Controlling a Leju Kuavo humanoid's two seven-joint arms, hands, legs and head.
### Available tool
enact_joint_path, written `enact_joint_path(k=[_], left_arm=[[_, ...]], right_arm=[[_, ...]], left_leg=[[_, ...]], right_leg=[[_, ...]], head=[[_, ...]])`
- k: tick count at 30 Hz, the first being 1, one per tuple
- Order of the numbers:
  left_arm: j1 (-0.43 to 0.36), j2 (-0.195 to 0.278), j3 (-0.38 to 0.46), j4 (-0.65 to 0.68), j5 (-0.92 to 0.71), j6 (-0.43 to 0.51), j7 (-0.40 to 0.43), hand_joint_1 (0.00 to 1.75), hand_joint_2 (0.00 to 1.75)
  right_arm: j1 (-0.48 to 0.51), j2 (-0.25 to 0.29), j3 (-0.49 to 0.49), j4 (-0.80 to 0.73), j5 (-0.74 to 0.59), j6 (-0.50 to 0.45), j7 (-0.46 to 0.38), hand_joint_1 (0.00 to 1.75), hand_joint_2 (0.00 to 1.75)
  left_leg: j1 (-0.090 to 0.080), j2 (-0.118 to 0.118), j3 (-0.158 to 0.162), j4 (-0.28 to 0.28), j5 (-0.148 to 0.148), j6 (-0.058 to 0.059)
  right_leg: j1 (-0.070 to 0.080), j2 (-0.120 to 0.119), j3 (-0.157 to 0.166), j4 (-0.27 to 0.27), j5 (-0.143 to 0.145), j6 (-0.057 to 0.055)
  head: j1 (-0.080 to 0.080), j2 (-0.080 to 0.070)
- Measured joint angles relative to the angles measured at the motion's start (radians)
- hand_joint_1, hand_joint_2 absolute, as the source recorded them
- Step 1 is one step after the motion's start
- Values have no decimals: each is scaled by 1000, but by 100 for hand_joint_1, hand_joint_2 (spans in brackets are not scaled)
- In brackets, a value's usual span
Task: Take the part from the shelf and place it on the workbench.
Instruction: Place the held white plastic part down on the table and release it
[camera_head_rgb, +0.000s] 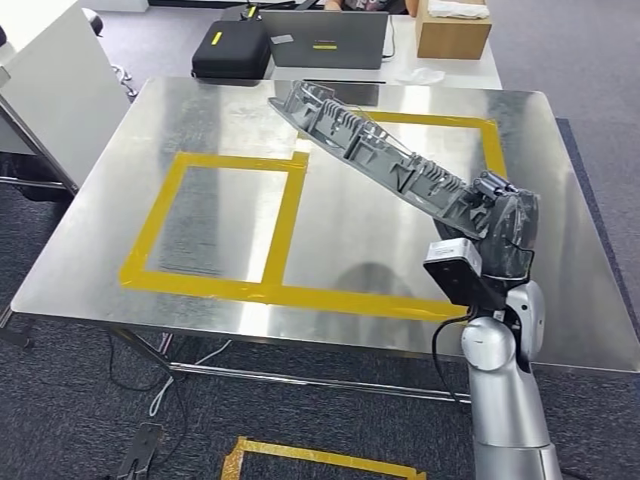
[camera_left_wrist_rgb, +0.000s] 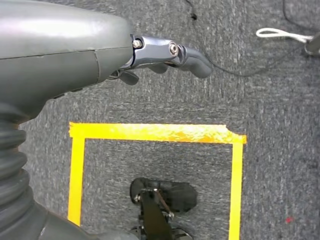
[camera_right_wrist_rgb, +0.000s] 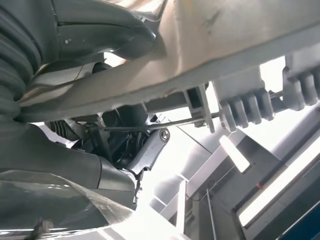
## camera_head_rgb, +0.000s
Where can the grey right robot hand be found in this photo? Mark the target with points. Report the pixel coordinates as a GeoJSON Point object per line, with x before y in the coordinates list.
{"type": "Point", "coordinates": [510, 225]}

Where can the grey plastic wheel hubcap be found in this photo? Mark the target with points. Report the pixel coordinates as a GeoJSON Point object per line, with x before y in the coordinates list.
{"type": "Point", "coordinates": [380, 156]}

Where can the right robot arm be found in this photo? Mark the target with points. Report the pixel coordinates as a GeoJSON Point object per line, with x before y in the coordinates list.
{"type": "Point", "coordinates": [505, 411]}

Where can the stainless steel workbench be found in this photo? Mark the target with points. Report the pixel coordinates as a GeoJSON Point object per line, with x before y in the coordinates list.
{"type": "Point", "coordinates": [350, 232]}

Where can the brown cardboard box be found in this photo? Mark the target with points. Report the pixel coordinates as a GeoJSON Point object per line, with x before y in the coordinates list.
{"type": "Point", "coordinates": [450, 36]}

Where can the white crumpled tissue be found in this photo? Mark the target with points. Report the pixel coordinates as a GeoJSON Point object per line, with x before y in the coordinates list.
{"type": "Point", "coordinates": [457, 9]}

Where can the grey laptop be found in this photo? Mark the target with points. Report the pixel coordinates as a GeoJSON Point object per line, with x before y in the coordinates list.
{"type": "Point", "coordinates": [324, 36]}

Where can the person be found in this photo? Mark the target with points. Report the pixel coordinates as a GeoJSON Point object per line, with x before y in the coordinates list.
{"type": "Point", "coordinates": [332, 5]}

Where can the black zipped case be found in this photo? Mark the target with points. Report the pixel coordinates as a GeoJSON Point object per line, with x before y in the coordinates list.
{"type": "Point", "coordinates": [230, 50]}

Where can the black office chair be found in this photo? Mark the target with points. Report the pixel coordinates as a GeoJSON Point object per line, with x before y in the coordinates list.
{"type": "Point", "coordinates": [93, 22]}

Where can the white desk steel legs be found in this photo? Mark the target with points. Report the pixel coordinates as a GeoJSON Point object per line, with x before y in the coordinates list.
{"type": "Point", "coordinates": [65, 99]}

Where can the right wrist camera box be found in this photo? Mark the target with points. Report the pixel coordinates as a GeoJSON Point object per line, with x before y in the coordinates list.
{"type": "Point", "coordinates": [457, 278]}

